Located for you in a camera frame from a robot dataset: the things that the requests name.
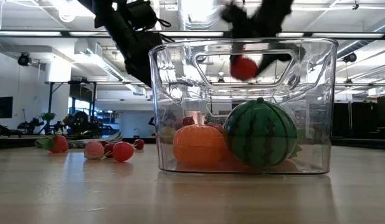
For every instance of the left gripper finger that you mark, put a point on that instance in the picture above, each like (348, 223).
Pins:
(141, 71)

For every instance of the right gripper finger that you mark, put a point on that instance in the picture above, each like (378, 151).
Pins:
(237, 49)
(275, 59)

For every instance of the red apple toy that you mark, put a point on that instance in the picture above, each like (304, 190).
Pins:
(244, 68)

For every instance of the red toy strawberry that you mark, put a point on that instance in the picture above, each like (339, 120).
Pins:
(217, 127)
(59, 144)
(188, 121)

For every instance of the green striped toy watermelon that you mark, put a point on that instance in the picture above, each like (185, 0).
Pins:
(261, 133)

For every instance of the pink toy peach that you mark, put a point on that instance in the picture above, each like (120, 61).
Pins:
(94, 150)

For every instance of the orange pumpkin toy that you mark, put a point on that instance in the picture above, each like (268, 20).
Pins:
(198, 144)

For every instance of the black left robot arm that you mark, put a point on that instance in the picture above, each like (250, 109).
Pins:
(114, 25)

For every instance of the black lab robot arm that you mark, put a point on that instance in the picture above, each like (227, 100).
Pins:
(30, 125)
(80, 123)

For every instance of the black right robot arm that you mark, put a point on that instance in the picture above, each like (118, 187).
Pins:
(279, 9)

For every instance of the clear plastic storage container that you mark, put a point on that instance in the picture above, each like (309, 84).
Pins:
(170, 77)

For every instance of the black ceiling spotlight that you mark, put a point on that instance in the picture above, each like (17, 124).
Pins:
(350, 57)
(24, 59)

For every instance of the black bar with light strips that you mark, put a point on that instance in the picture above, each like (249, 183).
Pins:
(65, 33)

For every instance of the blue folded cloth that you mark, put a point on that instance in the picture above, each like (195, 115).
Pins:
(86, 143)

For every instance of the black partition panel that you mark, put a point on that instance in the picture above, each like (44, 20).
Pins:
(357, 118)

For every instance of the small green leafy plant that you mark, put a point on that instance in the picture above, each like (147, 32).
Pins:
(48, 116)

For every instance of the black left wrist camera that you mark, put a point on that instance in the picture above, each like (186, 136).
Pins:
(142, 14)

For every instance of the silver ceiling air duct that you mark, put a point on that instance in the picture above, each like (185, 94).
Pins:
(198, 12)

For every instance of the black workstation frame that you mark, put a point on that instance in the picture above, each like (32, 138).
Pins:
(94, 99)

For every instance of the black wall monitor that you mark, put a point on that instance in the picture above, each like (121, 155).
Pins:
(4, 107)

